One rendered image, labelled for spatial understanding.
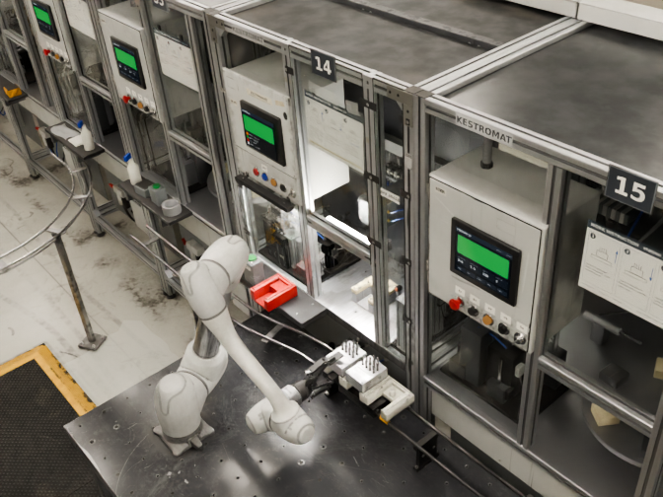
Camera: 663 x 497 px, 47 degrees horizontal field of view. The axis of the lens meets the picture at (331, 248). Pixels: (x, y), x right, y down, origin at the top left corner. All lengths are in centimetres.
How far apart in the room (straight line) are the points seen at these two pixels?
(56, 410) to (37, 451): 27
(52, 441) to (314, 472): 173
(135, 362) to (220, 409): 140
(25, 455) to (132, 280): 141
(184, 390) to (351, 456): 67
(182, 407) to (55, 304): 230
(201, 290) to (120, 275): 269
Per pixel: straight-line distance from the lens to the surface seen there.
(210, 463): 301
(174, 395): 291
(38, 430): 432
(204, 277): 250
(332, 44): 270
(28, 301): 521
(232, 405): 318
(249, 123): 301
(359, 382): 285
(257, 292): 326
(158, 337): 461
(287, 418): 264
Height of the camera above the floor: 298
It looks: 36 degrees down
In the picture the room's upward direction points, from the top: 5 degrees counter-clockwise
